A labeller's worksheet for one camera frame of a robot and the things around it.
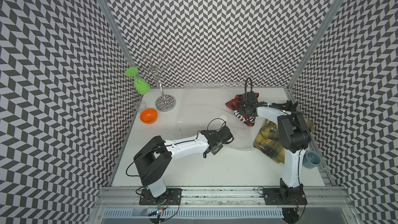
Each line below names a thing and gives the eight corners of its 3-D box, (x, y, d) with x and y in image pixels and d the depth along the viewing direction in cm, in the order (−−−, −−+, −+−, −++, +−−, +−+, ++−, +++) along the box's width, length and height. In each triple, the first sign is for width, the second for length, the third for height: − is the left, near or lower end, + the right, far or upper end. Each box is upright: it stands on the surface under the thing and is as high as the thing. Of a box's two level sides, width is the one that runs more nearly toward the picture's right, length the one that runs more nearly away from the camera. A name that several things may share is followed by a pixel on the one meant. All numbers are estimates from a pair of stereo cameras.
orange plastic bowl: (139, 125, 99) (137, 121, 95) (143, 112, 105) (141, 108, 102) (155, 125, 99) (153, 121, 95) (158, 112, 105) (156, 108, 102)
